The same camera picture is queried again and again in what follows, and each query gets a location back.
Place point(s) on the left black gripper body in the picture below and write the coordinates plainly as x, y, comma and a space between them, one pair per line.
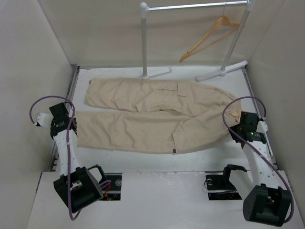
52, 123

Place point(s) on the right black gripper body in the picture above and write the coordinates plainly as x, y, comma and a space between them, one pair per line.
236, 128

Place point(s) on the beige trousers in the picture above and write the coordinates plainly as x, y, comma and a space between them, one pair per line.
155, 116

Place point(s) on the wooden clothes hanger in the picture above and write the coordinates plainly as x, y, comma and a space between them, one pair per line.
205, 37

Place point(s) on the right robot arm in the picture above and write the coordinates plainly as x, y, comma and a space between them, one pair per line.
266, 199

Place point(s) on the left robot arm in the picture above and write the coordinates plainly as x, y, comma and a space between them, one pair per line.
78, 186

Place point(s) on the white clothes rack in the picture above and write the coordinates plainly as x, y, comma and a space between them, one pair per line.
184, 33

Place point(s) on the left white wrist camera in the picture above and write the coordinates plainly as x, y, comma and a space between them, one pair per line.
44, 120

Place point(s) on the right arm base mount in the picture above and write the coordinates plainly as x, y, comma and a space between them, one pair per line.
220, 189

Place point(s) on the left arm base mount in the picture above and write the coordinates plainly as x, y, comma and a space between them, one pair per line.
112, 192

